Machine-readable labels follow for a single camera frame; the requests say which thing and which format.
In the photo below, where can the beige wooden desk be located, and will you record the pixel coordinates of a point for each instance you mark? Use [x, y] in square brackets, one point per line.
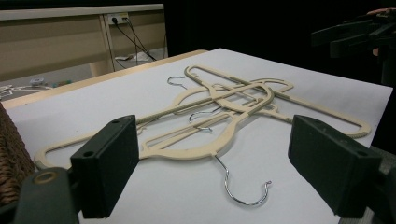
[49, 43]

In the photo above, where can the brown wicker basket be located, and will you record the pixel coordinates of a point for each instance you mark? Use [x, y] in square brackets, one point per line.
[12, 161]

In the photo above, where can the beige plastic clothes hanger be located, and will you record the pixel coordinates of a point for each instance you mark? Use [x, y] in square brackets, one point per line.
[281, 83]
[62, 147]
[193, 152]
[323, 111]

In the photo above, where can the white hangers on floor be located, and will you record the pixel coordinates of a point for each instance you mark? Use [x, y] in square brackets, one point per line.
[12, 89]

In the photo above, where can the white paper on floor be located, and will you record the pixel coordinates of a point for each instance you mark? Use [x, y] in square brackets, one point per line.
[137, 56]

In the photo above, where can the white wall power socket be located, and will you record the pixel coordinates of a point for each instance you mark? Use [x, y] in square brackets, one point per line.
[118, 18]

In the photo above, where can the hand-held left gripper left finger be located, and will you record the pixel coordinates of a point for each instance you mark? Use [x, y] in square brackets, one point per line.
[104, 161]

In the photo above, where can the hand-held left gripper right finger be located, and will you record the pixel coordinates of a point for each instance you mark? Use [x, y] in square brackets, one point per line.
[333, 165]

